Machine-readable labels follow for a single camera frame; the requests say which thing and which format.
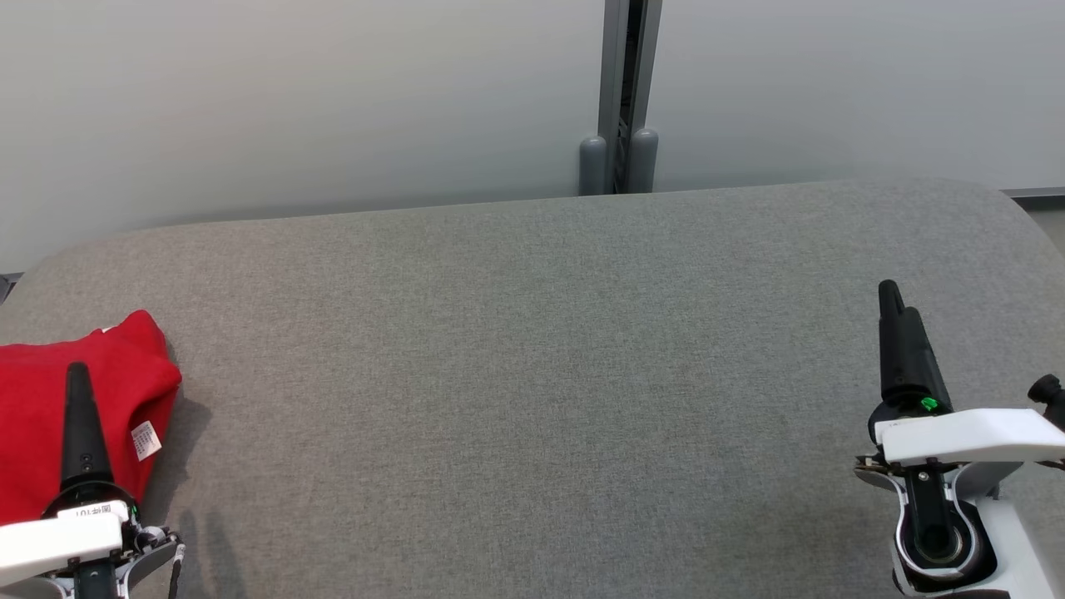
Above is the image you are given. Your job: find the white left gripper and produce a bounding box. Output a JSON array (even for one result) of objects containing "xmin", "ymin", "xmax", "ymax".
[{"xmin": 0, "ymin": 361, "xmax": 140, "ymax": 585}]

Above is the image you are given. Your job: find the red white basketball jersey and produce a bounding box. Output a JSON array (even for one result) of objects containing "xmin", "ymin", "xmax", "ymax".
[{"xmin": 0, "ymin": 309, "xmax": 183, "ymax": 527}]

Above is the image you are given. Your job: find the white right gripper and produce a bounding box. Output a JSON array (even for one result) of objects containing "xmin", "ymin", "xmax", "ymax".
[{"xmin": 868, "ymin": 280, "xmax": 1065, "ymax": 468}]

